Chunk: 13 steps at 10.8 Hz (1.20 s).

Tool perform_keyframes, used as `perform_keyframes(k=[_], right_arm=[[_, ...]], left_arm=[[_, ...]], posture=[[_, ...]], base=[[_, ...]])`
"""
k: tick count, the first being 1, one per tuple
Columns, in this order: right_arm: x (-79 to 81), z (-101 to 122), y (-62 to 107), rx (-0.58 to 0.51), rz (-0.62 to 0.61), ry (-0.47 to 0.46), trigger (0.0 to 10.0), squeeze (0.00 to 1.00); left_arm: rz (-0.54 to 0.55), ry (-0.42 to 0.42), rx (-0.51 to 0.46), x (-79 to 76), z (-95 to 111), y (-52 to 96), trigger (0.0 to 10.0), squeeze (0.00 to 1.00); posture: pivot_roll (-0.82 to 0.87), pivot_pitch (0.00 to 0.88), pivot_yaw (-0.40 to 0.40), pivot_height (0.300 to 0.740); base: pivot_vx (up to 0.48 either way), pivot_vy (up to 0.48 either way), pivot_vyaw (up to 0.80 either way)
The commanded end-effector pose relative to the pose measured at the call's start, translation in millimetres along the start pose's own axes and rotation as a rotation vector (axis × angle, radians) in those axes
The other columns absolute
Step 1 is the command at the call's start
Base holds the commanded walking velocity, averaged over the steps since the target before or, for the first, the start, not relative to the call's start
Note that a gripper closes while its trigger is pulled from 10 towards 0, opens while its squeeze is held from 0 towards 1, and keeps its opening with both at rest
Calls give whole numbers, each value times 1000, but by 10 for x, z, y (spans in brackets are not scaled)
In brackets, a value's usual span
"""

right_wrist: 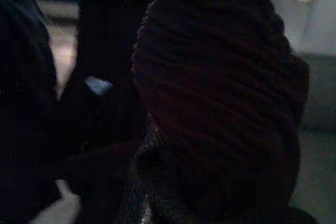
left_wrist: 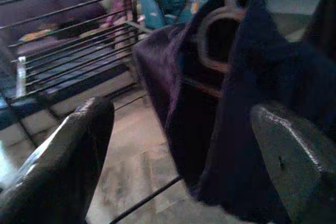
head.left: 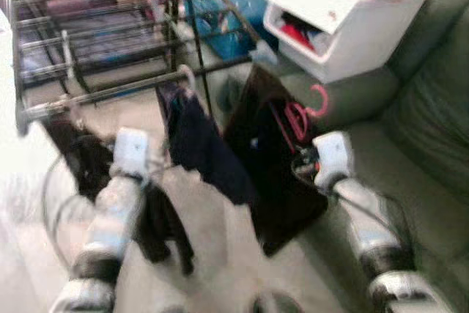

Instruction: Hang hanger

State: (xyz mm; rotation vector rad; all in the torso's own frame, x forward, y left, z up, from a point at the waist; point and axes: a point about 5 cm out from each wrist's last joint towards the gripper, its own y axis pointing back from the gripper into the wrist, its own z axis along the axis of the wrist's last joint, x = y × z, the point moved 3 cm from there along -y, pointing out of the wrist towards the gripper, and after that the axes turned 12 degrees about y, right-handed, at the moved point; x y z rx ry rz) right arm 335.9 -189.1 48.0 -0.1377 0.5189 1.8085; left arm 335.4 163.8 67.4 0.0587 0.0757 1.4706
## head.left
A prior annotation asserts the blue plastic bag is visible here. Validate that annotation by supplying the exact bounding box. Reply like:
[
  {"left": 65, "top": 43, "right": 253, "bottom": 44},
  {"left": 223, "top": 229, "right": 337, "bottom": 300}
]
[{"left": 182, "top": 0, "right": 270, "bottom": 62}]

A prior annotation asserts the red cloth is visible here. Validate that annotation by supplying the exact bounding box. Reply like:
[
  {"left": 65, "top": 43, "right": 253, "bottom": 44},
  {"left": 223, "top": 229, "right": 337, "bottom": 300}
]
[{"left": 280, "top": 22, "right": 317, "bottom": 48}]

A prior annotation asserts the red plastic hanger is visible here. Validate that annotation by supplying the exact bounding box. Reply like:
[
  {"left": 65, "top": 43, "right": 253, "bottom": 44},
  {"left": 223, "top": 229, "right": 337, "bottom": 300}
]
[{"left": 270, "top": 84, "right": 332, "bottom": 147}]

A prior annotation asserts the green leather sofa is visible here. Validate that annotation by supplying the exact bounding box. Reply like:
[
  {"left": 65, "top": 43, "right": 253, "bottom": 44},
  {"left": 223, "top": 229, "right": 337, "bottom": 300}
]
[{"left": 213, "top": 0, "right": 469, "bottom": 313}]

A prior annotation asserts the black metal drying rack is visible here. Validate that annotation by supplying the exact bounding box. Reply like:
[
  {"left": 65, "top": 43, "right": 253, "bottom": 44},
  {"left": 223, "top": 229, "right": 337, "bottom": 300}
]
[{"left": 11, "top": 0, "right": 281, "bottom": 122}]

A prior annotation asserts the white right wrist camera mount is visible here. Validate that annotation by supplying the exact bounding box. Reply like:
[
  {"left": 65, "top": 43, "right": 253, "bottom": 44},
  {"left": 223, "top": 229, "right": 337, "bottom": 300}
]
[{"left": 313, "top": 131, "right": 356, "bottom": 188}]

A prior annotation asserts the dark brown garment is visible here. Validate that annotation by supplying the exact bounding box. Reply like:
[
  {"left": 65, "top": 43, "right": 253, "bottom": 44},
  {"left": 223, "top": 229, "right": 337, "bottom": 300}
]
[{"left": 222, "top": 64, "right": 330, "bottom": 257}]

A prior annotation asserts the white storage box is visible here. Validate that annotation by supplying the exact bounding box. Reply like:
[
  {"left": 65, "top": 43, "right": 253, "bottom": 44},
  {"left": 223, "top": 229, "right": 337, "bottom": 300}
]
[{"left": 262, "top": 0, "right": 438, "bottom": 84}]

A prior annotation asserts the patterned folded bedding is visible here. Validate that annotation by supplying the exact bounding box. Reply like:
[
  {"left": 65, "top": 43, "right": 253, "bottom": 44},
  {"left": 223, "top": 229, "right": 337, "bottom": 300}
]
[{"left": 15, "top": 0, "right": 173, "bottom": 83}]

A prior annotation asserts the navy blue garment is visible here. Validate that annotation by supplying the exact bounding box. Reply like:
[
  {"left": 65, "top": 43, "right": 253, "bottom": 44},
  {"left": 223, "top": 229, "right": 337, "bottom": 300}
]
[{"left": 155, "top": 81, "right": 256, "bottom": 206}]

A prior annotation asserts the black shirt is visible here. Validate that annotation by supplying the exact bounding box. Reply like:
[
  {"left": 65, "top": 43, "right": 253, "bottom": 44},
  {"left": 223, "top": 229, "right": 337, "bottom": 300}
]
[{"left": 43, "top": 111, "right": 196, "bottom": 276}]

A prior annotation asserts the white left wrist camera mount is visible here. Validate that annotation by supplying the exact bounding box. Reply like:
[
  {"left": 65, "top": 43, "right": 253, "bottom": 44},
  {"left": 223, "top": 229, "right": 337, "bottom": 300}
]
[{"left": 112, "top": 128, "right": 152, "bottom": 180}]

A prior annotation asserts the robot right leg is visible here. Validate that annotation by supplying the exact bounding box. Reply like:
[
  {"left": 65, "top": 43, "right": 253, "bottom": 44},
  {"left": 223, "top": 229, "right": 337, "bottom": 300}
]
[{"left": 251, "top": 293, "right": 303, "bottom": 313}]

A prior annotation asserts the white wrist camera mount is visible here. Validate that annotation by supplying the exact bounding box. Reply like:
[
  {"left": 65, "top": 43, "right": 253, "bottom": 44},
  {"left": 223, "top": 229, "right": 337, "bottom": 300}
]
[
  {"left": 313, "top": 131, "right": 356, "bottom": 188},
  {"left": 112, "top": 128, "right": 152, "bottom": 180}
]

